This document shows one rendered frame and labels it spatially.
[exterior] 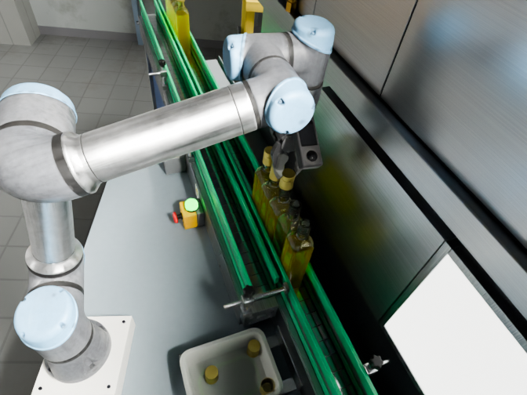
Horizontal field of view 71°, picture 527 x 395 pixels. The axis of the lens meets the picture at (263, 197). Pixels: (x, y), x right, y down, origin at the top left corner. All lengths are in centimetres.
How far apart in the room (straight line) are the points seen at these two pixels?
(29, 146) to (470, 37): 64
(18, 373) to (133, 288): 96
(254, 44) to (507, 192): 44
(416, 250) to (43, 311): 76
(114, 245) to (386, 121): 93
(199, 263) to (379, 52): 81
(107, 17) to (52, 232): 332
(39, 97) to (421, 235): 69
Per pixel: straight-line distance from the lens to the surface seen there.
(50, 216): 82
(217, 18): 383
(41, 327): 90
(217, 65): 187
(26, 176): 59
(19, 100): 70
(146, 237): 130
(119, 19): 401
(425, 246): 73
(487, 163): 64
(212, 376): 102
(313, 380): 97
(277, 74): 56
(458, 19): 67
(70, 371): 103
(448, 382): 84
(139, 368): 111
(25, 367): 206
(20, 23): 409
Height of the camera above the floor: 180
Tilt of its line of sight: 48 degrees down
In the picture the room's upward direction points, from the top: 9 degrees clockwise
